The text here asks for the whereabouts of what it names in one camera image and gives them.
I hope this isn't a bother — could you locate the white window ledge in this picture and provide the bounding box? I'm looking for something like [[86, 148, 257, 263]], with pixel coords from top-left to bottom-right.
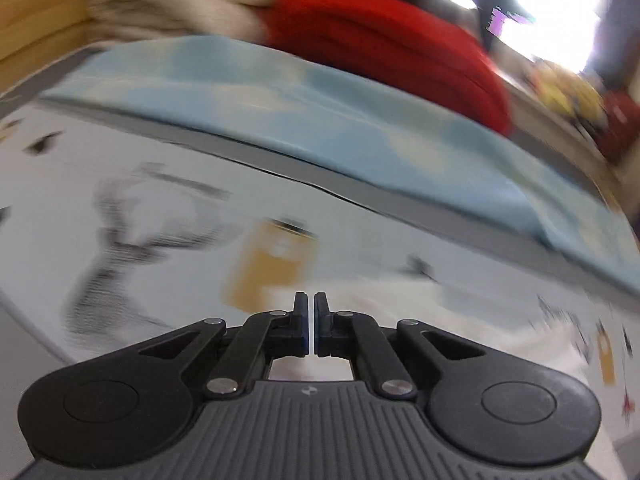
[[510, 72, 623, 196]]

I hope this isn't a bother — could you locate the dark red bag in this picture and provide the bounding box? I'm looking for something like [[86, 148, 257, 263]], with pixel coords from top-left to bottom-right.
[[600, 90, 640, 166]]

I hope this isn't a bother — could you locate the wooden headboard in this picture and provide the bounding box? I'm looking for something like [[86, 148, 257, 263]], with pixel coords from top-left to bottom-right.
[[0, 0, 98, 98]]

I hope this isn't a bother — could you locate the red blanket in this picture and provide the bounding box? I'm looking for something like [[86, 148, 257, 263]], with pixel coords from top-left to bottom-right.
[[265, 0, 513, 136]]

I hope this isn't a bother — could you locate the light blue blanket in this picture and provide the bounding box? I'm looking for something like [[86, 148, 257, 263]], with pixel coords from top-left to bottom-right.
[[40, 35, 640, 291]]

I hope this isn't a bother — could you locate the cream folded blanket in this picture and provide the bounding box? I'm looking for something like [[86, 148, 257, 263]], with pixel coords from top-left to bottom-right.
[[87, 0, 311, 43]]

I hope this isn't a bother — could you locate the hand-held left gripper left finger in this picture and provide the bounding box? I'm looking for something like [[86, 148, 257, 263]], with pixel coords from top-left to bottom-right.
[[137, 292, 311, 402]]

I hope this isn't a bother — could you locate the deer print bed sheet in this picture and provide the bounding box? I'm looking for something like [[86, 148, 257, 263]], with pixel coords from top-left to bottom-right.
[[0, 45, 640, 441]]

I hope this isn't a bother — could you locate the white shirt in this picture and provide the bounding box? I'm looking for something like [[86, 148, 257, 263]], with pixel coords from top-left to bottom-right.
[[270, 280, 586, 386]]

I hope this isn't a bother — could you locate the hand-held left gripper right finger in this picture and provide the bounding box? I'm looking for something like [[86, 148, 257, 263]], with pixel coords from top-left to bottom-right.
[[313, 293, 484, 402]]

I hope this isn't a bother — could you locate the yellow plush toy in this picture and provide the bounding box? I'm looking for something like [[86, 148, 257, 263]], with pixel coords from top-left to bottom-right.
[[530, 60, 606, 126]]

